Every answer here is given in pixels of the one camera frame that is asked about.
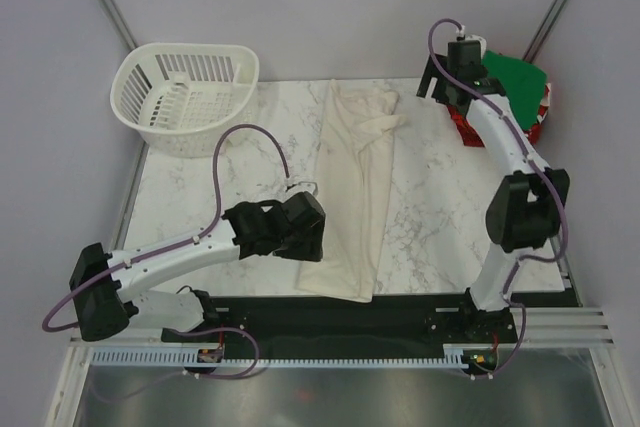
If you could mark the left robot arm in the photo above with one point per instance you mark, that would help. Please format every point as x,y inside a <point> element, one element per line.
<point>105,284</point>

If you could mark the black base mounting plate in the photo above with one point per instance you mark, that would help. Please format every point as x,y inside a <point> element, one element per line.
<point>390,326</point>

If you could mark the white slotted cable duct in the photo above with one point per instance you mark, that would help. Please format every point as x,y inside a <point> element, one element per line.
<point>191,357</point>

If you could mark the folded green t shirt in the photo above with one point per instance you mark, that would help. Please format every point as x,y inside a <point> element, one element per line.
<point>523,82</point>

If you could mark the cream white t shirt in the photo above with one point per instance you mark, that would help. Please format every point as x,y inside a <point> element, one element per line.
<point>353,173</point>

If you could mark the white plastic laundry basket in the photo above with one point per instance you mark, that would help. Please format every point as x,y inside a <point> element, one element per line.
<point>181,97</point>

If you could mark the folded red printed t shirt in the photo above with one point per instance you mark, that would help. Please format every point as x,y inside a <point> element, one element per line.
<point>470,138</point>

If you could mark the left aluminium table rail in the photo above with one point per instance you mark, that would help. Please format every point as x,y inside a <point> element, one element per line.
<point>132,184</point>

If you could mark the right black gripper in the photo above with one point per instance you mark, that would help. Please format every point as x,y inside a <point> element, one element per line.
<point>432,71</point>

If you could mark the right aluminium frame post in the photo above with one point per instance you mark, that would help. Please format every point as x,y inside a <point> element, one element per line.
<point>544,30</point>

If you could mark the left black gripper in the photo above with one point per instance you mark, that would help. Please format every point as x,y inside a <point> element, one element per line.
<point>311,249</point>

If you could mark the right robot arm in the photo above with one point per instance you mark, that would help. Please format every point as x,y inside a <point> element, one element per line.
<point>525,211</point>

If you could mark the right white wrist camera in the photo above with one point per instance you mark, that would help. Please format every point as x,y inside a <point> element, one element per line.
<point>462,35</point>

